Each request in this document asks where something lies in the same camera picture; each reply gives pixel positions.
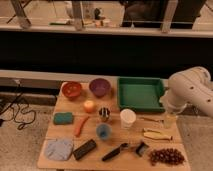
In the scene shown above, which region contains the yellow banana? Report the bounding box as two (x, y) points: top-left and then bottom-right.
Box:
(143, 129), (173, 140)

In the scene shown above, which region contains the orange carrot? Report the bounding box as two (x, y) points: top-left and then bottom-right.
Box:
(74, 116), (90, 137)

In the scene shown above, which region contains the blue plastic cup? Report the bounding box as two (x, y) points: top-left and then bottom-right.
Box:
(96, 123), (111, 140)

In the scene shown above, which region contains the black binder clip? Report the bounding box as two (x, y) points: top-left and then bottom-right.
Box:
(135, 142), (149, 157)

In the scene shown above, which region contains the green plastic tray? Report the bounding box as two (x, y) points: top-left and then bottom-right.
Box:
(117, 77), (165, 112)

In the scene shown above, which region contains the peach apple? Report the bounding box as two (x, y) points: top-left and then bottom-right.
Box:
(83, 100), (95, 113)

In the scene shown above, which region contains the white paper cup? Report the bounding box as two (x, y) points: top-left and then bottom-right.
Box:
(120, 109), (136, 129)

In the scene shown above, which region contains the bunch of dark grapes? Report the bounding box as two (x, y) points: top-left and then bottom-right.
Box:
(149, 148), (185, 165)

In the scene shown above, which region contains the red bowl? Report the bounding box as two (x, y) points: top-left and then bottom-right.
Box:
(62, 81), (82, 99)

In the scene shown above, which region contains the blue grey cloth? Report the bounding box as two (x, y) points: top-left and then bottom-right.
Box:
(44, 139), (74, 161)

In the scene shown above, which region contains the black rectangular eraser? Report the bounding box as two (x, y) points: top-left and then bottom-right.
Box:
(73, 139), (97, 160)

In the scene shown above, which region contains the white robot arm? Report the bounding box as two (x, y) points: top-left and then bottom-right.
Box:
(160, 67), (213, 129)

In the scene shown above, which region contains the teal sponge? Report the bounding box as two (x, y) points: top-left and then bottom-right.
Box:
(53, 112), (73, 125)

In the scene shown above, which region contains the purple bowl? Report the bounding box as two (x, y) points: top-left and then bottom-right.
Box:
(89, 78), (111, 97)

